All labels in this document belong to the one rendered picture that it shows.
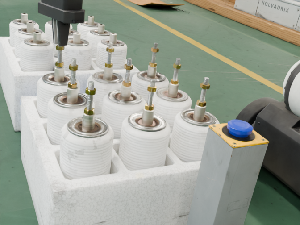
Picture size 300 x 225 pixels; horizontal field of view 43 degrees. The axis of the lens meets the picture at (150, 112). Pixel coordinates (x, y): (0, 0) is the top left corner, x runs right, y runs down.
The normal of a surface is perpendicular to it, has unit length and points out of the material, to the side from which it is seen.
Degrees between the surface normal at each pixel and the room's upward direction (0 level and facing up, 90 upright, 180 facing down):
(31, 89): 90
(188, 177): 90
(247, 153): 90
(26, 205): 0
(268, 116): 45
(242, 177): 90
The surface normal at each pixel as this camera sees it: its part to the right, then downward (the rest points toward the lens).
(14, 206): 0.13, -0.90
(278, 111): -0.54, -0.58
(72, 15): 0.07, 0.44
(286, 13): -0.89, 0.08
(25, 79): 0.43, 0.43
